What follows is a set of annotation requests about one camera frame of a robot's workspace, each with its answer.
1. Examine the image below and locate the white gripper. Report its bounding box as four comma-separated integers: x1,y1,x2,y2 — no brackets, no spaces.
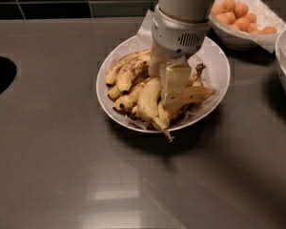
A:
149,6,209,106

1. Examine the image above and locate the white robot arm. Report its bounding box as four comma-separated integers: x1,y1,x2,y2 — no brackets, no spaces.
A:
150,0,215,106

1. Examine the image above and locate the large curved yellow banana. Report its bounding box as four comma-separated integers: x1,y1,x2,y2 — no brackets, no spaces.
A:
137,64,205,131

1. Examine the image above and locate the spotted banana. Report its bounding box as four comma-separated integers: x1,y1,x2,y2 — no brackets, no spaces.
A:
115,59,149,93
105,50,150,86

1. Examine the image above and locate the front yellow banana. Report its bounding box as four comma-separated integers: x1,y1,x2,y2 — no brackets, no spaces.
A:
158,86,215,142

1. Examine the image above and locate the white banana bowl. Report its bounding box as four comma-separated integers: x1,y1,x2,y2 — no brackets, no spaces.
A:
95,34,231,134

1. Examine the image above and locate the small banana lower left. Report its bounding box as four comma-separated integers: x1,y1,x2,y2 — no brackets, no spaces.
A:
112,82,145,112

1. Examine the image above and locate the small banana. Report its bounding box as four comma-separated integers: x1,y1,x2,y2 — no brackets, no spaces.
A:
108,85,122,100
112,82,145,112

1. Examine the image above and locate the spotted banana top left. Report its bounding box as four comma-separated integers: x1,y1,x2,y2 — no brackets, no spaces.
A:
105,50,150,86

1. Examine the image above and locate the small banana far left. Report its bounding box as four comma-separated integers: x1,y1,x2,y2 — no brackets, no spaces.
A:
108,85,122,100

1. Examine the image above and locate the white bowl with oranges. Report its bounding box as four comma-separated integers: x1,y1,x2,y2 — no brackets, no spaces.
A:
209,14,278,52

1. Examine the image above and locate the orange fruit far left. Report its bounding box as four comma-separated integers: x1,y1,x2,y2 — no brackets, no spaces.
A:
212,5,223,15

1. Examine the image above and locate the orange fruit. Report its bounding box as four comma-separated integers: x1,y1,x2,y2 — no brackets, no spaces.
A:
212,5,223,15
234,3,249,18
245,12,257,23
248,23,261,35
221,0,235,12
216,11,235,25
262,26,277,34
235,17,250,31

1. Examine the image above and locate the orange fruit top left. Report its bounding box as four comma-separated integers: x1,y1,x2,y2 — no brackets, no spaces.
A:
221,0,235,12

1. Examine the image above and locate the orange fruit lower centre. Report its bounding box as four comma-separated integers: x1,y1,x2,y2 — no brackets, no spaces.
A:
235,17,250,31

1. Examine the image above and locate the orange fruit top right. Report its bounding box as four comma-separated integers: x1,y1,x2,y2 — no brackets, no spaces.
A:
234,3,249,18

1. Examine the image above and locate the orange fruit lower right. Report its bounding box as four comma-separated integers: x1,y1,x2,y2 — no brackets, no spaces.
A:
248,23,261,35

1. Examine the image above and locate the orange fruit far right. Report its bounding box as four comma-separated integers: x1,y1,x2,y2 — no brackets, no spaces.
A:
262,26,277,34

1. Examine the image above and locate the white paper liner under oranges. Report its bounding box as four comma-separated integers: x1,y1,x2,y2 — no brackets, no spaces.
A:
208,0,286,53

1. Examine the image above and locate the round sink hole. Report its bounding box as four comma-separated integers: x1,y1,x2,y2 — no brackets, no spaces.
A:
0,56,17,94

